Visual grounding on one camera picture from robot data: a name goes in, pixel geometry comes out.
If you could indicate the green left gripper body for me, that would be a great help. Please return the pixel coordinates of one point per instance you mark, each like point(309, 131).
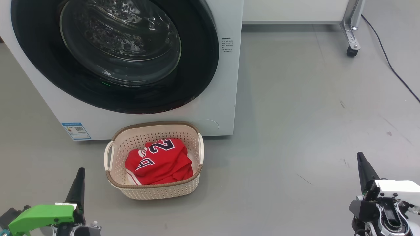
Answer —
point(42, 214)

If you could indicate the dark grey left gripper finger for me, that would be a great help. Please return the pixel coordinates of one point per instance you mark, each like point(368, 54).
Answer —
point(80, 190)

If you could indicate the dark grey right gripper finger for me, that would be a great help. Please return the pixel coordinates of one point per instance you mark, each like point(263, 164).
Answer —
point(366, 173)

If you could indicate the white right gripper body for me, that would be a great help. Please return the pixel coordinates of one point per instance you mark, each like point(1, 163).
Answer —
point(400, 190)

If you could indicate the red numbered sports jersey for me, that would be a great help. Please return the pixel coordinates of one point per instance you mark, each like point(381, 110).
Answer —
point(164, 164)

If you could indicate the washing machine glass door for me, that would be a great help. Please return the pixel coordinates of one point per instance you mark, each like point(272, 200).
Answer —
point(39, 59)

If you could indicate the cream perforated laundry basket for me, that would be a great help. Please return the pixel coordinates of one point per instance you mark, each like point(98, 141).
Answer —
point(157, 191)

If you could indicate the white front-load washing machine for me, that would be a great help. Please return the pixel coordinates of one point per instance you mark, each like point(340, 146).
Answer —
point(226, 98)

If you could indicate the blue energy label sticker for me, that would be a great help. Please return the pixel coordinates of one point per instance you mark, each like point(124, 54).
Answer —
point(76, 131)

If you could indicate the white wheeled partition panel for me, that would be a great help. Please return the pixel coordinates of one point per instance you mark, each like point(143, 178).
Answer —
point(295, 9)

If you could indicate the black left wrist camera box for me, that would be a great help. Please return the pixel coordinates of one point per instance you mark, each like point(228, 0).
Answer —
point(10, 216)

